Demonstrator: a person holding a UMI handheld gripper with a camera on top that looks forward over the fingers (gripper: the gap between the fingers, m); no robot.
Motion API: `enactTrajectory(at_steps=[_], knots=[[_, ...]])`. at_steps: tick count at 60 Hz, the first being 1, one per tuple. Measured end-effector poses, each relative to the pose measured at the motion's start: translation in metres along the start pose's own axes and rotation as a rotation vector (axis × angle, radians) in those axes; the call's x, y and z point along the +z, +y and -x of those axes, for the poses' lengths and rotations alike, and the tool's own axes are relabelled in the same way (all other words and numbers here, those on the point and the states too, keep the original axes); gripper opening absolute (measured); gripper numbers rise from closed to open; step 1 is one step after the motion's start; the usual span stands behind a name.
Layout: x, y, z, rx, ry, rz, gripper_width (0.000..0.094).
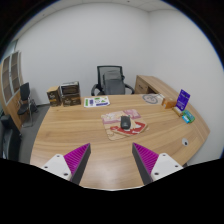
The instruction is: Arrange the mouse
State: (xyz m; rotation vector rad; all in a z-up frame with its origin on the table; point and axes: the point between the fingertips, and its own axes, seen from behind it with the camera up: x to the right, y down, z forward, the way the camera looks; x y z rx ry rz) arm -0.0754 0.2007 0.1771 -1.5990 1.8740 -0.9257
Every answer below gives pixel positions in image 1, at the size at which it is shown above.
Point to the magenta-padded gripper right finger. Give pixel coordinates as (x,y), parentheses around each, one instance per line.
(148,160)

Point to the black mesh office chair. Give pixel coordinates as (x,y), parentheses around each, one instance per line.
(100,75)

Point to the grey backpack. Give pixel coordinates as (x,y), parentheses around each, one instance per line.
(114,83)

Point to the black visitor chair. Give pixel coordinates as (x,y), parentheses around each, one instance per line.
(25,91)

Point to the purple sign card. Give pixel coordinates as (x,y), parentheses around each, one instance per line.
(183,99)

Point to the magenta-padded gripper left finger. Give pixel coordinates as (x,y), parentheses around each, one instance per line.
(76,159)

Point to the small teal box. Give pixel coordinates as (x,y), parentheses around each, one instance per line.
(188,116)

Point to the black computer mouse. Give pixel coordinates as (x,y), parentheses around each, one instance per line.
(125,122)

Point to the wooden shelf unit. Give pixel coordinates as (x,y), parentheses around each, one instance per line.
(10,100)

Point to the wide brown carton box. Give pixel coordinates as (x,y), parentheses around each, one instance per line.
(71,100)

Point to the small orange box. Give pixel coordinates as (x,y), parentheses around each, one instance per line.
(169,103)

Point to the white sticker sheet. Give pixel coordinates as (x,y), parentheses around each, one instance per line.
(96,102)

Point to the wooden side desk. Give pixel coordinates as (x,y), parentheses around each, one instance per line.
(148,83)

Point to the tall brown carton box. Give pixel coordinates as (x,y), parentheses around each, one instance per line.
(53,96)

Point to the black leather sofa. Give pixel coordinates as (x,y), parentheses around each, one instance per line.
(8,140)

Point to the pink and red printed mouse pad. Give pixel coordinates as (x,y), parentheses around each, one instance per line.
(111,125)

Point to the round grey disc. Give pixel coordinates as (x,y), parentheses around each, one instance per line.
(151,99)

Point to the black carton box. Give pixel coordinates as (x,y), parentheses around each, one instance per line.
(69,88)

